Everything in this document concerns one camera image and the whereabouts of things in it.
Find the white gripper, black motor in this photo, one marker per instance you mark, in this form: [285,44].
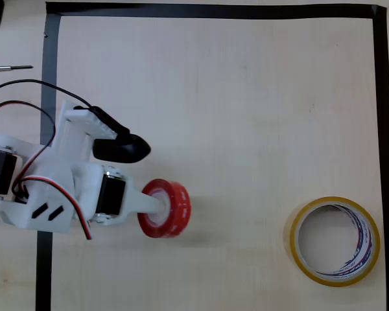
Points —
[111,197]

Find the small red tape roll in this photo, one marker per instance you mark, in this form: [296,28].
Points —
[178,207]

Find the large yellow-edged clear tape roll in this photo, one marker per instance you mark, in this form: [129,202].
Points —
[294,239]

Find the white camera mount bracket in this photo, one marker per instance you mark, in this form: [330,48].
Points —
[71,136]

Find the metal screwdriver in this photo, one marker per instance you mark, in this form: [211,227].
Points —
[3,68]

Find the black webcam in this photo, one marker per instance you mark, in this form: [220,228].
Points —
[129,150]

